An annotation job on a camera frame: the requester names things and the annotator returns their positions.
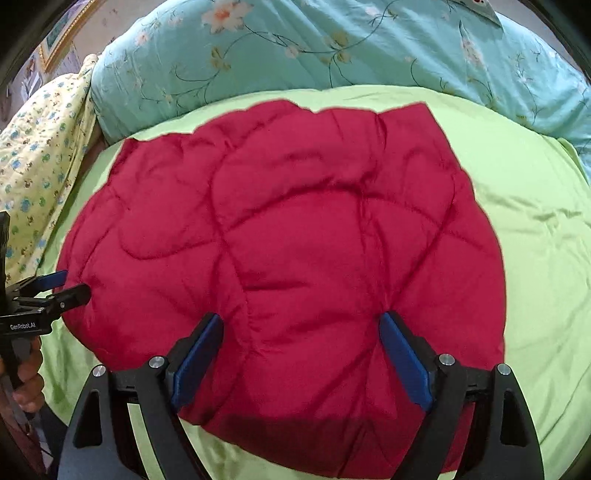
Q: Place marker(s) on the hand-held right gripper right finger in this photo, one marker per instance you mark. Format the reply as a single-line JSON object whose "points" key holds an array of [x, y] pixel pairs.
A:
{"points": [[406, 360]]}

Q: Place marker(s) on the red puffer jacket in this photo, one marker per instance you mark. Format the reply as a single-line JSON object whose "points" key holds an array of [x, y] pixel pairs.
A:
{"points": [[300, 258]]}

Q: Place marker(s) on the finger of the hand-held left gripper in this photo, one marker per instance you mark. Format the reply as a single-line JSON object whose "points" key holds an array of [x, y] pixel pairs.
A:
{"points": [[69, 297], [48, 281]]}

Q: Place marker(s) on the teal floral quilt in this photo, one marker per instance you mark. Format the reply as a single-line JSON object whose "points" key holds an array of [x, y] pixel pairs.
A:
{"points": [[323, 55]]}

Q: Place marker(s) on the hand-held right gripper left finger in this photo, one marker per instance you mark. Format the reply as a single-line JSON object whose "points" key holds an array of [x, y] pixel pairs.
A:
{"points": [[198, 357]]}

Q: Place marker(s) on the person's left hand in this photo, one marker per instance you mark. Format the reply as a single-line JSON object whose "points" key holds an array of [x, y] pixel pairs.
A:
{"points": [[30, 387]]}

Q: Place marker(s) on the yellow patterned cloth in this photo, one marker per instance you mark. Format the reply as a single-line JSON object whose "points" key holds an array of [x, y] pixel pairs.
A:
{"points": [[46, 152]]}

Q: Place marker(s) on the white red-spotted object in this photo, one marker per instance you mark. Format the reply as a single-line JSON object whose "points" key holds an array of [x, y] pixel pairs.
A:
{"points": [[482, 9]]}

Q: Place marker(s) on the light green bed sheet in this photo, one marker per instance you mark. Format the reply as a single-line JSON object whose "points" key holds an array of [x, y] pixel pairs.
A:
{"points": [[545, 277]]}

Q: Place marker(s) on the gold framed picture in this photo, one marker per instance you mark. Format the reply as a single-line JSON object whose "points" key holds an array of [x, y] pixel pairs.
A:
{"points": [[60, 32]]}

